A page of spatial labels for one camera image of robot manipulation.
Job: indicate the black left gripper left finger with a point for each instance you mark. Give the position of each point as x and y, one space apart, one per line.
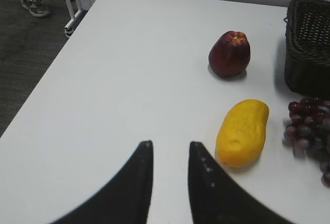
126 198

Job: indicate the yellow mango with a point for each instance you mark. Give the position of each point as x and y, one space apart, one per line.
242 135

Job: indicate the dark red wax apple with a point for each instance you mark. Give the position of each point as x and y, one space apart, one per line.
230 55

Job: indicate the black wicker basket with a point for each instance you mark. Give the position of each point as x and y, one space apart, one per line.
307 47

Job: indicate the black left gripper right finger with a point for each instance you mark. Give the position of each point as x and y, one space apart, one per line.
215 197

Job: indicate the purple grape bunch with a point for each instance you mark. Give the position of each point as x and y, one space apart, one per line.
308 132

